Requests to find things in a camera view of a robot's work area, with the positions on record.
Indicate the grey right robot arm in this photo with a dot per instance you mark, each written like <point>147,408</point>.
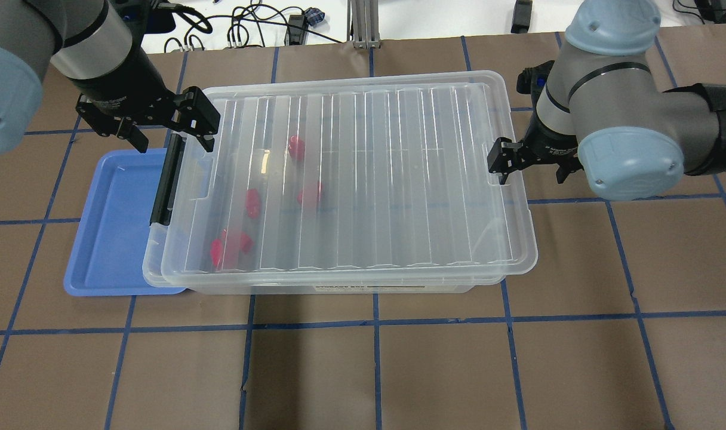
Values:
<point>597,109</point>

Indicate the aluminium frame post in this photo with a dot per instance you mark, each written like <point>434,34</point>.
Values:
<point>363,18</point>

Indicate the clear plastic box lid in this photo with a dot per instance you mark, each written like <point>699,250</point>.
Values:
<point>351,179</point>

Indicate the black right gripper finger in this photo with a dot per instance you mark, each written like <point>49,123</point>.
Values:
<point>504,159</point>
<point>565,169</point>

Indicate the black adapter box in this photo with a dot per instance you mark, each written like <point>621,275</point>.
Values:
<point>521,16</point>

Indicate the blue plastic tray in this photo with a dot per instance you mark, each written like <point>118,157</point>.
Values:
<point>110,244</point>

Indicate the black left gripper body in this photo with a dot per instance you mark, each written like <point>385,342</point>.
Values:
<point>126,82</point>

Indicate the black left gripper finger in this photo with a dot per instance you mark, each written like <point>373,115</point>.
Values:
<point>127,130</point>
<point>195,114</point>

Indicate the red block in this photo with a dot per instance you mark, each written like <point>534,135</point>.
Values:
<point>253,203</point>
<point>310,196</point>
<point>224,256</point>
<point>240,241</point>
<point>296,148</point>

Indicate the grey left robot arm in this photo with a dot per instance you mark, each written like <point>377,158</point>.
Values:
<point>90,44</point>

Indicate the clear plastic storage box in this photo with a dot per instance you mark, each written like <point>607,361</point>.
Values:
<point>339,280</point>

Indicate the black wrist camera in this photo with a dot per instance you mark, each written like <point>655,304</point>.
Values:
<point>532,80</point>

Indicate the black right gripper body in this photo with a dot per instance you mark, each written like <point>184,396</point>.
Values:
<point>549,145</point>

